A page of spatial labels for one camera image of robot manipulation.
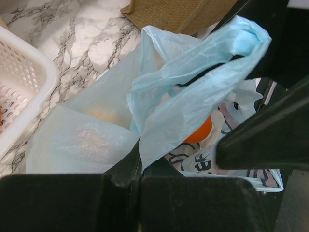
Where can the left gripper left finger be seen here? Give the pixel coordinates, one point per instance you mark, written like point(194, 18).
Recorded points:
point(106, 202)

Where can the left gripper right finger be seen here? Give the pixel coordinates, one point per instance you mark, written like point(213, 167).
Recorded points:
point(171, 202)

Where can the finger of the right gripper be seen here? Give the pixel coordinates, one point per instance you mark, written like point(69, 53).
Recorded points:
point(287, 59)
point(246, 147)

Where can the orange toy carrot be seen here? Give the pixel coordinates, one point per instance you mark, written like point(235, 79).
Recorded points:
point(201, 133)

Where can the orange toy fruit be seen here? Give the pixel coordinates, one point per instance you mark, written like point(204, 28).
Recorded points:
point(108, 115)

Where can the brown burlap tote bag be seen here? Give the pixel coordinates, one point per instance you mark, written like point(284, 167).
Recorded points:
point(178, 16)

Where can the light blue plastic bag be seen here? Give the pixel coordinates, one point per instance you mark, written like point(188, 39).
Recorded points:
point(166, 89)

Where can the white plastic tray basket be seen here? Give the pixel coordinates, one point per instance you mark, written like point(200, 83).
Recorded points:
point(27, 79)

